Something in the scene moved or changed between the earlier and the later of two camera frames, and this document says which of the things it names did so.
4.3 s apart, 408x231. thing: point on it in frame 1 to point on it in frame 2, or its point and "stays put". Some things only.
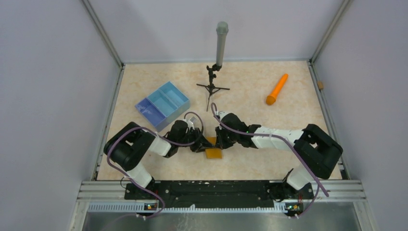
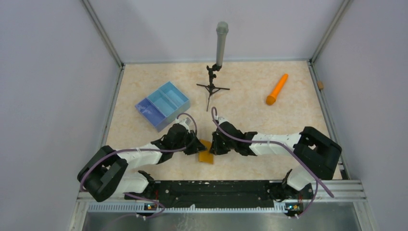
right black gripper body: [225, 140] to [221, 147]
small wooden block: [320, 85] stays put
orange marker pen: [271, 99] stays put
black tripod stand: [211, 87] stays put
